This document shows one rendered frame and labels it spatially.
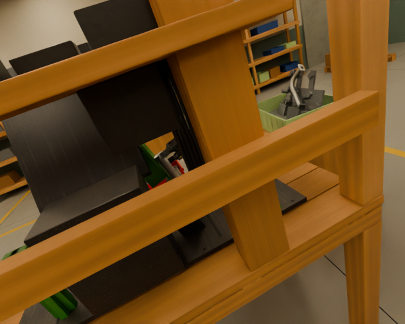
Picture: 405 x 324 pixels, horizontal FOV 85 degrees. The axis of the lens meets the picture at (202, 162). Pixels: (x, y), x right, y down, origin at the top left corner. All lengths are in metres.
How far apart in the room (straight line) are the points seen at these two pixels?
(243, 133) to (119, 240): 0.34
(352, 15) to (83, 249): 0.76
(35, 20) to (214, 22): 6.38
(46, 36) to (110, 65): 6.26
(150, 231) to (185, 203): 0.09
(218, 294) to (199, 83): 0.58
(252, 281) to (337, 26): 0.74
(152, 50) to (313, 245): 0.73
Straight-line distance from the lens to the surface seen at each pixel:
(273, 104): 2.10
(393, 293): 1.79
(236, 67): 0.48
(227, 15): 0.44
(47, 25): 6.66
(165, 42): 0.40
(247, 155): 0.47
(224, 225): 0.87
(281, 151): 0.51
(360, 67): 0.71
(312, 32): 8.27
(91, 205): 0.65
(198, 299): 0.75
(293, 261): 0.83
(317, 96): 1.67
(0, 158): 6.76
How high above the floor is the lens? 1.48
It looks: 25 degrees down
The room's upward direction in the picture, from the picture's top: 21 degrees counter-clockwise
